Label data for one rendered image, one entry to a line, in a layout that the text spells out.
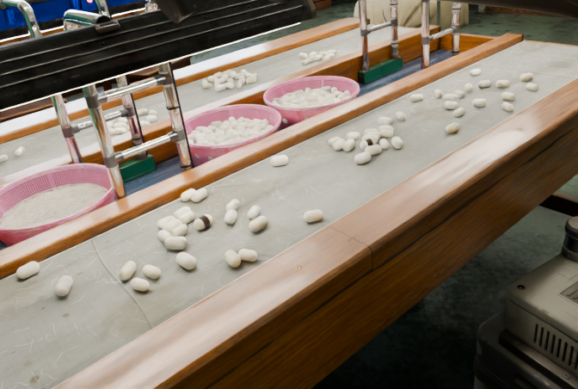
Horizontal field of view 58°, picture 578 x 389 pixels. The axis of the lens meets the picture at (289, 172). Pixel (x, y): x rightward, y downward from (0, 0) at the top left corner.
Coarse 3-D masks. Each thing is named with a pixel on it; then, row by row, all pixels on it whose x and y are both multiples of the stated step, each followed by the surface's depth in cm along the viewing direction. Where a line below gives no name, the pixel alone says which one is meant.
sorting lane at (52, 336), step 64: (512, 64) 155; (576, 64) 148; (256, 192) 103; (320, 192) 100; (64, 256) 90; (128, 256) 88; (0, 320) 77; (64, 320) 75; (128, 320) 74; (0, 384) 66
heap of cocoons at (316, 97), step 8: (328, 88) 154; (288, 96) 153; (296, 96) 150; (304, 96) 149; (312, 96) 147; (320, 96) 147; (328, 96) 147; (336, 96) 149; (344, 96) 146; (280, 104) 148; (288, 104) 145; (296, 104) 144; (304, 104) 144; (312, 104) 143; (320, 104) 144
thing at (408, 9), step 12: (408, 0) 387; (420, 0) 383; (432, 0) 380; (384, 12) 405; (408, 12) 387; (420, 12) 381; (432, 12) 378; (444, 12) 381; (468, 12) 402; (408, 24) 387; (420, 24) 383; (432, 24) 382; (444, 24) 385
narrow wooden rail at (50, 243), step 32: (448, 64) 153; (384, 96) 136; (288, 128) 123; (320, 128) 124; (224, 160) 112; (256, 160) 114; (160, 192) 102; (64, 224) 95; (96, 224) 94; (0, 256) 88; (32, 256) 88
